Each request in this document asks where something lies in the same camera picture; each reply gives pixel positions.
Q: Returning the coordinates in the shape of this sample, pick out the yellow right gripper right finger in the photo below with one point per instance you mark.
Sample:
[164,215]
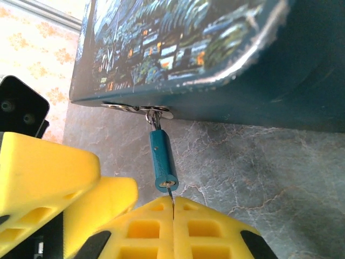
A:
[210,237]

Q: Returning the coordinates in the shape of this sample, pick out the starry night painted box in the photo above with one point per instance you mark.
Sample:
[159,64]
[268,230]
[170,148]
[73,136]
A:
[215,54]

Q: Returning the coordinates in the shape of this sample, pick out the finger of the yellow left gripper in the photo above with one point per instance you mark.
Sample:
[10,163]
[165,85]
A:
[113,197]
[40,172]

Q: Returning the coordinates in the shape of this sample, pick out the aluminium corner post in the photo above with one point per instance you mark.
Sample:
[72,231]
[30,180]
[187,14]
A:
[62,16]

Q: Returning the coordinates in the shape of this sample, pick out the silver metal box latch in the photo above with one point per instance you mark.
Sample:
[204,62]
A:
[126,107]

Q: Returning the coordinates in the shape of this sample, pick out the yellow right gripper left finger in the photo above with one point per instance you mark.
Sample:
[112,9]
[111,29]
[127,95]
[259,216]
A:
[143,234]

